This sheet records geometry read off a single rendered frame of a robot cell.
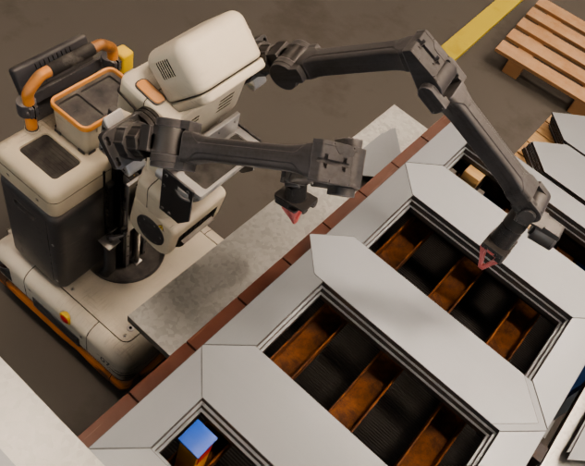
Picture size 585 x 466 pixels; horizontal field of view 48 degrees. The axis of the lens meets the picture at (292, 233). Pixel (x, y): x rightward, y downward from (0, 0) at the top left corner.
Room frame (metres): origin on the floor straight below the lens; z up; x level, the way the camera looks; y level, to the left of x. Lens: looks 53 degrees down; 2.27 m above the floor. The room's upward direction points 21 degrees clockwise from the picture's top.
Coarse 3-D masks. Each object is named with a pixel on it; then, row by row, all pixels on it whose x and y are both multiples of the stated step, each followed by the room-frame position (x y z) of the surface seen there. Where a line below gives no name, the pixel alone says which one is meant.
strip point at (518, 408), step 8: (520, 384) 0.89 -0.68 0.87; (512, 392) 0.86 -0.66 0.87; (520, 392) 0.87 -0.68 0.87; (528, 392) 0.87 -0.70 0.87; (512, 400) 0.84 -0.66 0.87; (520, 400) 0.84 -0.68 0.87; (528, 400) 0.85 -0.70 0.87; (504, 408) 0.81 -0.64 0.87; (512, 408) 0.82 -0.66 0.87; (520, 408) 0.82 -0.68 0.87; (528, 408) 0.83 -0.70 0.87; (496, 416) 0.78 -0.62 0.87; (504, 416) 0.79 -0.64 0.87; (512, 416) 0.79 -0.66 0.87; (520, 416) 0.80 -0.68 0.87; (528, 416) 0.81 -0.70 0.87; (536, 416) 0.82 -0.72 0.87
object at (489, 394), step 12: (504, 360) 0.94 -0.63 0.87; (492, 372) 0.89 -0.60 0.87; (504, 372) 0.91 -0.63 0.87; (516, 372) 0.92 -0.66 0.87; (480, 384) 0.85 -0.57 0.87; (492, 384) 0.86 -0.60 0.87; (504, 384) 0.87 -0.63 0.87; (516, 384) 0.88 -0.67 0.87; (468, 396) 0.80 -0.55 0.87; (480, 396) 0.81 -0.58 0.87; (492, 396) 0.83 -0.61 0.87; (504, 396) 0.84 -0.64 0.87; (480, 408) 0.78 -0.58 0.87; (492, 408) 0.80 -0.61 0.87; (492, 420) 0.76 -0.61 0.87
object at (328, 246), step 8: (320, 240) 1.09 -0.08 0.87; (328, 240) 1.10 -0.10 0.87; (336, 240) 1.11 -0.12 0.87; (344, 240) 1.12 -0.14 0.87; (312, 248) 1.06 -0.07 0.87; (320, 248) 1.06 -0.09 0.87; (328, 248) 1.07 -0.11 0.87; (336, 248) 1.08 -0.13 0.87; (312, 256) 1.03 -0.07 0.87; (320, 256) 1.04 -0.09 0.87; (328, 256) 1.05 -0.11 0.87; (320, 264) 1.01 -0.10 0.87
